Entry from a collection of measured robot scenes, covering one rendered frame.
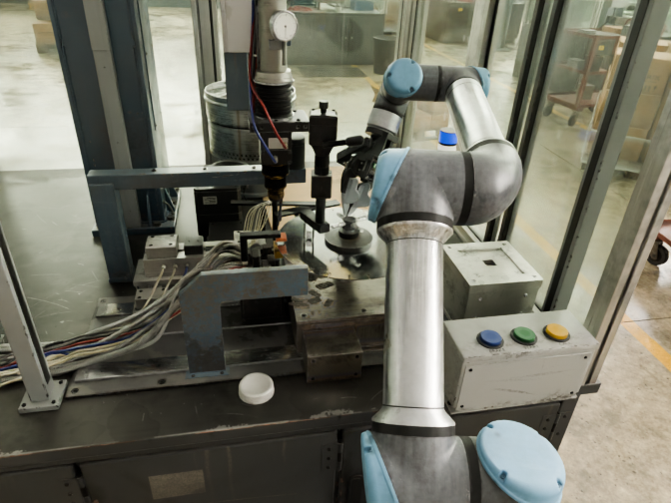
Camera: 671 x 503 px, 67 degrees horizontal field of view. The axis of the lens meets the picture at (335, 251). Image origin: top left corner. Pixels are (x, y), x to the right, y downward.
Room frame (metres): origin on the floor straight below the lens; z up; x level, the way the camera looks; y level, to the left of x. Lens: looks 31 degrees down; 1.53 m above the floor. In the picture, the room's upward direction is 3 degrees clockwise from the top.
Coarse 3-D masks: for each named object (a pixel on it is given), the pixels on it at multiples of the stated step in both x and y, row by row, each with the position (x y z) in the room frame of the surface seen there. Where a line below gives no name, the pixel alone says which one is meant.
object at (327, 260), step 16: (336, 208) 1.19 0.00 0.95; (288, 224) 1.09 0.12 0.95; (368, 224) 1.11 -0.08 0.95; (288, 240) 1.01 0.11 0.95; (304, 240) 1.02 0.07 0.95; (320, 240) 1.02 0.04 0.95; (288, 256) 0.94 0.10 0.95; (304, 256) 0.94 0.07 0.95; (320, 256) 0.95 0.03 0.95; (336, 256) 0.95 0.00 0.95; (352, 256) 0.95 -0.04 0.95; (368, 256) 0.96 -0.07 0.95; (384, 256) 0.96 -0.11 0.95; (320, 272) 0.88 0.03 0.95; (336, 272) 0.89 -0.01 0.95; (352, 272) 0.89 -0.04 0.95; (368, 272) 0.89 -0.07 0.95; (384, 272) 0.90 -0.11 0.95
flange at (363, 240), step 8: (328, 232) 1.04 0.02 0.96; (336, 232) 1.04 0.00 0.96; (344, 232) 1.02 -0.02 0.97; (368, 232) 1.05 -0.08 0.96; (328, 240) 1.01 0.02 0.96; (336, 240) 1.01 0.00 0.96; (344, 240) 1.01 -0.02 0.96; (352, 240) 1.01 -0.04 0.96; (360, 240) 1.01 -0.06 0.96; (368, 240) 1.01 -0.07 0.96; (336, 248) 0.98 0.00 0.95; (344, 248) 0.98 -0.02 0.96; (352, 248) 0.98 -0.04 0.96; (360, 248) 0.98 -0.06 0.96
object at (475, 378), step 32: (448, 320) 0.81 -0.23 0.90; (480, 320) 0.82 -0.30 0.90; (512, 320) 0.82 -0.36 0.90; (544, 320) 0.83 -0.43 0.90; (576, 320) 0.83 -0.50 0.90; (448, 352) 0.76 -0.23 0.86; (480, 352) 0.72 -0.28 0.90; (512, 352) 0.73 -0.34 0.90; (544, 352) 0.74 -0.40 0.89; (576, 352) 0.76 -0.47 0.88; (448, 384) 0.74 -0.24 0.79; (480, 384) 0.72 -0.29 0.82; (512, 384) 0.73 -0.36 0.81; (544, 384) 0.75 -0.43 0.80; (576, 384) 0.76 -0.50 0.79
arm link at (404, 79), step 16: (400, 64) 1.09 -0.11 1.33; (416, 64) 1.09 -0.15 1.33; (384, 80) 1.11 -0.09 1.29; (400, 80) 1.07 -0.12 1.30; (416, 80) 1.07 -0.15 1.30; (432, 80) 1.09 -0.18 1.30; (384, 96) 1.15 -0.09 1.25; (400, 96) 1.08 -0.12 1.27; (416, 96) 1.10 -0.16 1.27; (432, 96) 1.10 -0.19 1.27
